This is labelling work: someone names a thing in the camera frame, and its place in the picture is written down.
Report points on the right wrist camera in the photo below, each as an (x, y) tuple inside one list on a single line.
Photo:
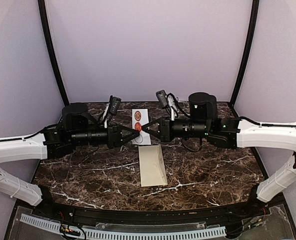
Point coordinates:
[(167, 102)]

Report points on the black left frame post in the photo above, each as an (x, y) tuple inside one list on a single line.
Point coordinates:
[(51, 51)]

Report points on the black front rail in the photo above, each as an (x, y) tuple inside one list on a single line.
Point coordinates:
[(84, 216)]

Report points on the cream paper envelope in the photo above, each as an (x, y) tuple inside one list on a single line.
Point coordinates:
[(152, 168)]

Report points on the white slotted cable duct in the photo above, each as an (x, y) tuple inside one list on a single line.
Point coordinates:
[(56, 227)]

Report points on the black right frame post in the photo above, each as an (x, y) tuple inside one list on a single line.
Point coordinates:
[(246, 52)]

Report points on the white sticker sheet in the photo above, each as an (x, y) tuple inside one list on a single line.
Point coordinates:
[(139, 119)]

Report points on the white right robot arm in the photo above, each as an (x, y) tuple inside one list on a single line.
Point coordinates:
[(202, 122)]

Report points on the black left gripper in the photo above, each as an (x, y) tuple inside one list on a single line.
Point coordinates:
[(114, 135)]

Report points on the black frame post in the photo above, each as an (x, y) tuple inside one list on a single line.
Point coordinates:
[(51, 51), (246, 52)]

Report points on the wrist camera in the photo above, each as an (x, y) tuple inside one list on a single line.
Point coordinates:
[(167, 102), (111, 109)]

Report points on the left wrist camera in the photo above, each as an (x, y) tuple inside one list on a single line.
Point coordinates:
[(111, 109)]

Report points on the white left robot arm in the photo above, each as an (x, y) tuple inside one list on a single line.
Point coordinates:
[(76, 128)]

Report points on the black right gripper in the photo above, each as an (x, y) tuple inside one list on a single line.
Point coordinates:
[(165, 127)]

